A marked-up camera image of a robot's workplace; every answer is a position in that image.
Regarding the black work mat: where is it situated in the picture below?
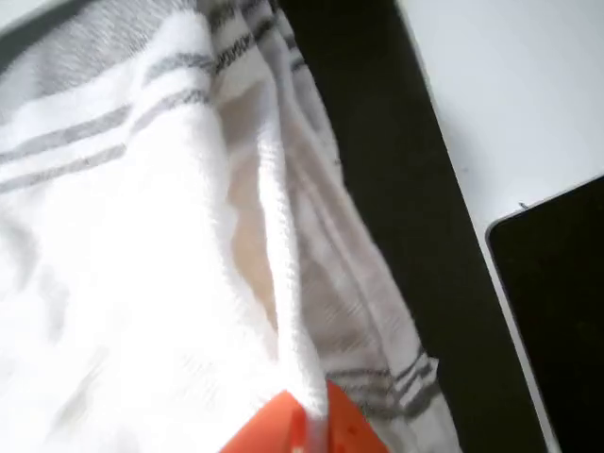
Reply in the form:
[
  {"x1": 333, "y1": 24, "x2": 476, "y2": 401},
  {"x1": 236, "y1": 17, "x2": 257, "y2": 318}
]
[{"x1": 0, "y1": 0, "x2": 553, "y2": 453}]

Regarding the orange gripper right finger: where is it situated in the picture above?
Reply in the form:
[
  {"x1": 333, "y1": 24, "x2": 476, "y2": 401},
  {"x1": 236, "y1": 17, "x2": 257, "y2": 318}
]
[{"x1": 325, "y1": 379, "x2": 391, "y2": 453}]

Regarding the white grey-striped towel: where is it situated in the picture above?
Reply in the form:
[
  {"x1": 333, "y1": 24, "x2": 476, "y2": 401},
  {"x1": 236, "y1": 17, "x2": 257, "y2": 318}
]
[{"x1": 0, "y1": 0, "x2": 466, "y2": 453}]

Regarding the black flat pad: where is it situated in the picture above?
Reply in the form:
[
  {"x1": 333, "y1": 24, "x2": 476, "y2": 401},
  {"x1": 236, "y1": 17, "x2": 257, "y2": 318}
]
[{"x1": 485, "y1": 175, "x2": 604, "y2": 453}]

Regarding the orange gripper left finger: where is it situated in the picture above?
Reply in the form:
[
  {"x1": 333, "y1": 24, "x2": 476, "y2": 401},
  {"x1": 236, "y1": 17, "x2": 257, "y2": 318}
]
[{"x1": 218, "y1": 389, "x2": 309, "y2": 453}]

